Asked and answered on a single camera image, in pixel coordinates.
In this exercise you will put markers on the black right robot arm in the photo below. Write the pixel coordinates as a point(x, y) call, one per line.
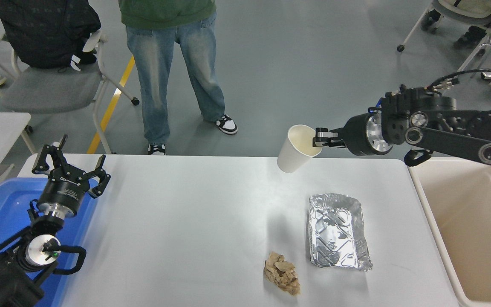
point(454, 143)

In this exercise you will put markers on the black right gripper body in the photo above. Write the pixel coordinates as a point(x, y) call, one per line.
point(356, 136)

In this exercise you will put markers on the blue plastic tray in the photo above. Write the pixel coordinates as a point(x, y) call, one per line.
point(7, 209)

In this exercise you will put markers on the tan paper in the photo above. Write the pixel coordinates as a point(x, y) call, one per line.
point(281, 273)

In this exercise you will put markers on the grey padded chair white frame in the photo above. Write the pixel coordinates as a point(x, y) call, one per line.
point(49, 89)

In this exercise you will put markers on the white-legged wheeled chair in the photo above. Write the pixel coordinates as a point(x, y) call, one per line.
point(416, 27)

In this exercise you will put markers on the silver foil tray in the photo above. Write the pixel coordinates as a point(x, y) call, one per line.
point(335, 230)

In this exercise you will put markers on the white paper cup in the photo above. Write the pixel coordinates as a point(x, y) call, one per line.
point(290, 155)

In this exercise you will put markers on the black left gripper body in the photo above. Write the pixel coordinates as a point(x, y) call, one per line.
point(64, 189)

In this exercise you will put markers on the black quilted jacket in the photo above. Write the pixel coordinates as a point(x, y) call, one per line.
point(45, 30)

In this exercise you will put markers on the large pale plastic bin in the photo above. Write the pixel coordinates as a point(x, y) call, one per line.
point(475, 256)

